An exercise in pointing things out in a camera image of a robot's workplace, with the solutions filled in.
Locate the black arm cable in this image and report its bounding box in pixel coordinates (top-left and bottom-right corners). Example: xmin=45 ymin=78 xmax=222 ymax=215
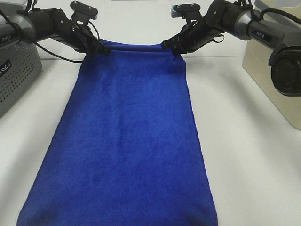
xmin=0 ymin=0 xmax=101 ymax=64
xmin=211 ymin=0 xmax=301 ymax=44

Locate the blue microfiber towel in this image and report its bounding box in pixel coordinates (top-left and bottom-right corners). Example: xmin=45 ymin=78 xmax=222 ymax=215
xmin=16 ymin=41 xmax=218 ymax=226

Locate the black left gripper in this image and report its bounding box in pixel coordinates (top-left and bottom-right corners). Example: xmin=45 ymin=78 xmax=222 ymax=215
xmin=50 ymin=9 xmax=111 ymax=56

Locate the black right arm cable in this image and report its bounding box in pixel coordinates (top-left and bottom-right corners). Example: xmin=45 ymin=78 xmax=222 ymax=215
xmin=211 ymin=0 xmax=301 ymax=44

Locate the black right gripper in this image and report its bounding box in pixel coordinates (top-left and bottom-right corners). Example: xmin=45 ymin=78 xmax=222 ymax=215
xmin=161 ymin=0 xmax=240 ymax=55

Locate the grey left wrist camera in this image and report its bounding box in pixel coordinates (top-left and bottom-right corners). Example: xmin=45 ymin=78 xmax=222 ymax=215
xmin=70 ymin=1 xmax=98 ymax=24

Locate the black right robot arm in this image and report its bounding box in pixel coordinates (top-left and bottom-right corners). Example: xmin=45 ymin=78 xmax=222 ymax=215
xmin=161 ymin=0 xmax=301 ymax=97

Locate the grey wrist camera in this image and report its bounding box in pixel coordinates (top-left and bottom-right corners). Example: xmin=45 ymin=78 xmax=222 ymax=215
xmin=70 ymin=1 xmax=98 ymax=24
xmin=171 ymin=3 xmax=202 ymax=20

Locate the grey perforated plastic basket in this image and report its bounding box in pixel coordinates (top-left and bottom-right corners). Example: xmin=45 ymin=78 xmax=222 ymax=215
xmin=0 ymin=44 xmax=42 ymax=117

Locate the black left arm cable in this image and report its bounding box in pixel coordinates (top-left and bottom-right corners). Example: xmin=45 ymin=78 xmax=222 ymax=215
xmin=0 ymin=0 xmax=101 ymax=64

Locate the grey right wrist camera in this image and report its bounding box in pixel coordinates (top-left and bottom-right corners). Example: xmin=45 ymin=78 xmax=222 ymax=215
xmin=171 ymin=3 xmax=202 ymax=20

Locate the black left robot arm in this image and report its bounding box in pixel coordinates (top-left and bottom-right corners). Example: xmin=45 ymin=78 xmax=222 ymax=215
xmin=0 ymin=1 xmax=111 ymax=55

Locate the beige storage bin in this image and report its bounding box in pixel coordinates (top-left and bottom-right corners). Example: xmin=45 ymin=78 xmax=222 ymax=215
xmin=242 ymin=0 xmax=301 ymax=131

